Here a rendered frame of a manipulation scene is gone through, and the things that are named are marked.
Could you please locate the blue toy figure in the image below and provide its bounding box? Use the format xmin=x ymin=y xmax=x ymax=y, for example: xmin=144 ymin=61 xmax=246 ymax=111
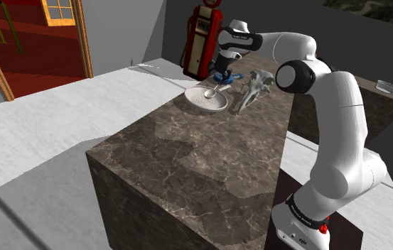
xmin=212 ymin=71 xmax=245 ymax=86

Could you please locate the silver spoon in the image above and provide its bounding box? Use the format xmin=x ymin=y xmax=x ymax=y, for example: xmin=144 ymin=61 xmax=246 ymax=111
xmin=203 ymin=85 xmax=232 ymax=100

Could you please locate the red vintage fuel pump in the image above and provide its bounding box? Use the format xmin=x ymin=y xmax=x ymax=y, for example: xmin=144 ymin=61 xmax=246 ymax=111
xmin=180 ymin=0 xmax=225 ymax=82

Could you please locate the grey bird skull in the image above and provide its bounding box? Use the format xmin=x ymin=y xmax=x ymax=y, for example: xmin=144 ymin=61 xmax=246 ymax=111
xmin=236 ymin=69 xmax=276 ymax=116

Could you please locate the white perforated bowl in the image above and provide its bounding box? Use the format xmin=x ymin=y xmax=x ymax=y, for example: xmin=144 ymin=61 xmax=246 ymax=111
xmin=183 ymin=85 xmax=230 ymax=114

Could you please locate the small white bowl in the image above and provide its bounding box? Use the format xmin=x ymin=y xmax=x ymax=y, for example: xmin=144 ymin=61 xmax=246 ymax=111
xmin=375 ymin=79 xmax=393 ymax=94

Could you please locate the yellow framed window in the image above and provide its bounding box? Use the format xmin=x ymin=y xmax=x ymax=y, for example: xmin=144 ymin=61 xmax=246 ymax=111
xmin=39 ymin=0 xmax=77 ymax=28

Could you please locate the wooden door frame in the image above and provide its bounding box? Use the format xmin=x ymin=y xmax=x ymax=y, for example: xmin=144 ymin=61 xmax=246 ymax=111
xmin=0 ymin=0 xmax=95 ymax=102

